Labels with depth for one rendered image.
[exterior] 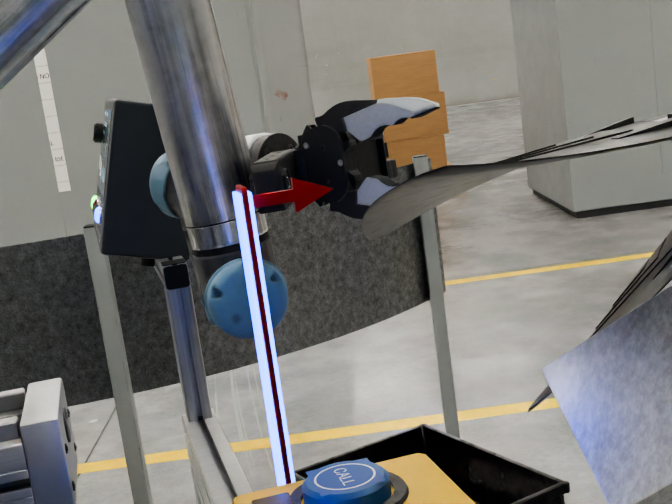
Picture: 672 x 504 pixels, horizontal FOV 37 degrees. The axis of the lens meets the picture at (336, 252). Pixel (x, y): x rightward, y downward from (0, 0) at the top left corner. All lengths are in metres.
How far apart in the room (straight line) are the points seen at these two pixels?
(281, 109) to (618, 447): 4.28
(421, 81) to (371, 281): 6.14
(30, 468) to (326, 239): 1.76
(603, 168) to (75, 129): 3.49
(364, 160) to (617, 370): 0.31
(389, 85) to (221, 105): 7.85
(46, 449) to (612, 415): 0.48
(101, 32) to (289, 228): 4.38
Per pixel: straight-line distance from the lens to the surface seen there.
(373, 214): 0.74
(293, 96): 4.95
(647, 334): 0.79
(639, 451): 0.77
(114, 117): 1.24
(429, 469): 0.49
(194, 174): 0.92
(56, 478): 0.94
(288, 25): 4.95
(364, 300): 2.71
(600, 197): 6.96
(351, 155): 0.92
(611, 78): 6.92
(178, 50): 0.91
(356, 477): 0.46
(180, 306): 1.23
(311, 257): 2.58
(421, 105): 0.87
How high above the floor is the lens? 1.27
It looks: 11 degrees down
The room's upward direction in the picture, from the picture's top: 8 degrees counter-clockwise
